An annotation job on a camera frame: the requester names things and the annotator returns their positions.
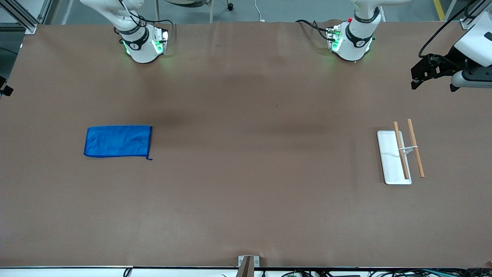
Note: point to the white table edge rail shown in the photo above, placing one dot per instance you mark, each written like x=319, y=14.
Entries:
x=57, y=272

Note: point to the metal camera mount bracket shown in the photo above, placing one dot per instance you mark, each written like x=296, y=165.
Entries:
x=248, y=269

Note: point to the white rack rod bracket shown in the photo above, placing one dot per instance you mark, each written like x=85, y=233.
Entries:
x=411, y=148

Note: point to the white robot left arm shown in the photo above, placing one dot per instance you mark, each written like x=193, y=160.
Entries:
x=355, y=40

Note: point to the brown table cover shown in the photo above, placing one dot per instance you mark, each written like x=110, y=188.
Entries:
x=246, y=192

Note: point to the grey wheeled chair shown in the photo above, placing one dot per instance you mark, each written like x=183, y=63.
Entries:
x=211, y=11

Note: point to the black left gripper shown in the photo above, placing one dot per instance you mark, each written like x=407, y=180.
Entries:
x=450, y=63

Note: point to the wooden rack rod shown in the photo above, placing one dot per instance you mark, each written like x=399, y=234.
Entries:
x=419, y=165
x=404, y=165

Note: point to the blue microfibre towel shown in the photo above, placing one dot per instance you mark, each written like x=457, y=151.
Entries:
x=115, y=141

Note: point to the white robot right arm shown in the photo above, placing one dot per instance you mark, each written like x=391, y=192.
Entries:
x=140, y=48

